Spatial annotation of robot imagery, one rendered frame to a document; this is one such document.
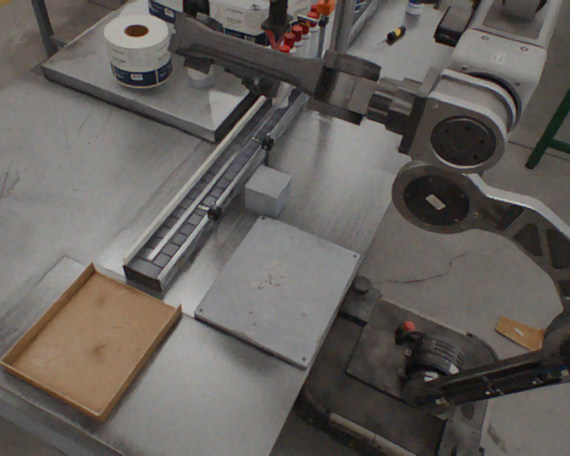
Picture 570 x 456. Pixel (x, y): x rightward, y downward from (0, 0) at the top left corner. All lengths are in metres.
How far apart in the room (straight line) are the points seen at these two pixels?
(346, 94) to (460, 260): 1.85
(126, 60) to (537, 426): 1.94
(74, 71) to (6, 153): 0.38
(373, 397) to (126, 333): 0.93
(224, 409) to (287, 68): 0.72
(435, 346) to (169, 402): 0.95
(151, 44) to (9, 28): 2.37
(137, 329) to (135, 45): 0.91
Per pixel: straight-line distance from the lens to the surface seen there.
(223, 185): 1.53
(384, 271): 2.51
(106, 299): 1.39
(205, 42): 1.06
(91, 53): 2.08
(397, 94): 0.87
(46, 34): 3.57
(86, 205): 1.60
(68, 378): 1.31
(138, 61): 1.84
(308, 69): 0.95
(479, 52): 0.93
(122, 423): 1.24
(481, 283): 2.62
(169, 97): 1.84
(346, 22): 1.67
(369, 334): 2.01
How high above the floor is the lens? 1.97
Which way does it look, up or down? 50 degrees down
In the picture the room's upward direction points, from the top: 5 degrees clockwise
